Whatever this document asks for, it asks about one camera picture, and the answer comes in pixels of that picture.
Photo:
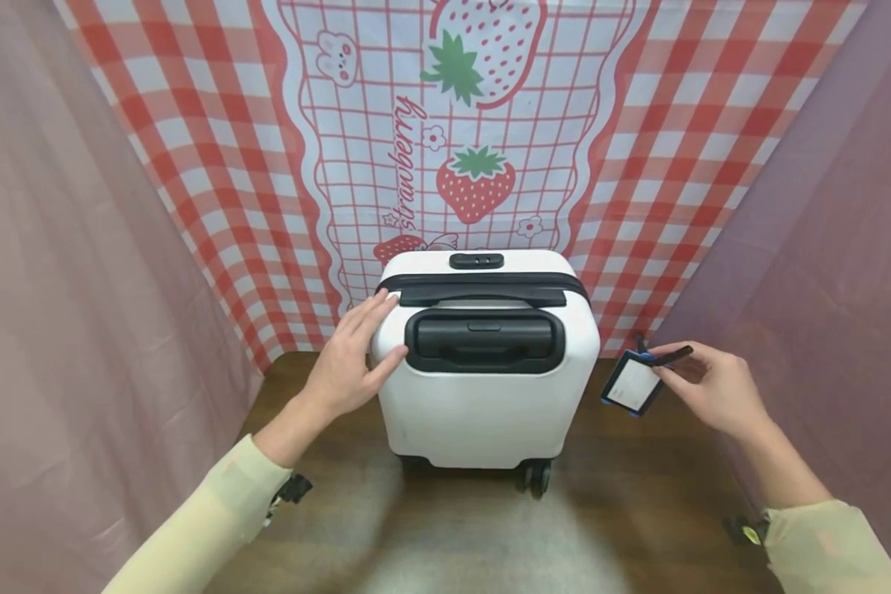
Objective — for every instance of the white hard-shell suitcase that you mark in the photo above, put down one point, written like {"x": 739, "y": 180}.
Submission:
{"x": 479, "y": 421}

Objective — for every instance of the person's right forearm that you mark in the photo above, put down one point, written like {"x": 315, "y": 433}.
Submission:
{"x": 824, "y": 528}

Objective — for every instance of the person's left forearm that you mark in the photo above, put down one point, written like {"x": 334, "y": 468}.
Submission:
{"x": 226, "y": 499}

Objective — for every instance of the person's right hand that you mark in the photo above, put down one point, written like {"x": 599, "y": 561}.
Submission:
{"x": 729, "y": 398}

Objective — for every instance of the person's right index finger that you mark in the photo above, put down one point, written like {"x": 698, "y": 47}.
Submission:
{"x": 687, "y": 348}

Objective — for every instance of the person's left fingers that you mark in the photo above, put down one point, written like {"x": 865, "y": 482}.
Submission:
{"x": 347, "y": 319}

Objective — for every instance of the person's right thumb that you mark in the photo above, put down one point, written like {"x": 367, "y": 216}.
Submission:
{"x": 674, "y": 382}

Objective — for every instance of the black wrist band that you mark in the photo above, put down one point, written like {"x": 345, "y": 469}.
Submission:
{"x": 745, "y": 529}
{"x": 294, "y": 488}

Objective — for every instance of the person's left thumb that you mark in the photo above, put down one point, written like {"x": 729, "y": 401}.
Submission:
{"x": 389, "y": 366}

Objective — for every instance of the blue-edged luggage tag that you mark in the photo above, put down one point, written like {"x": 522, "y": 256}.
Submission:
{"x": 634, "y": 384}

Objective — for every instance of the person's left hand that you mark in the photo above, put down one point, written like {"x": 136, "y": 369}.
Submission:
{"x": 340, "y": 370}

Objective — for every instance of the person's left index finger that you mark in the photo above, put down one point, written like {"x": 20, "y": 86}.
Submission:
{"x": 380, "y": 313}

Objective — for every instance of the person's left middle finger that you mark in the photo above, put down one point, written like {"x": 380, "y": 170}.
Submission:
{"x": 369, "y": 308}

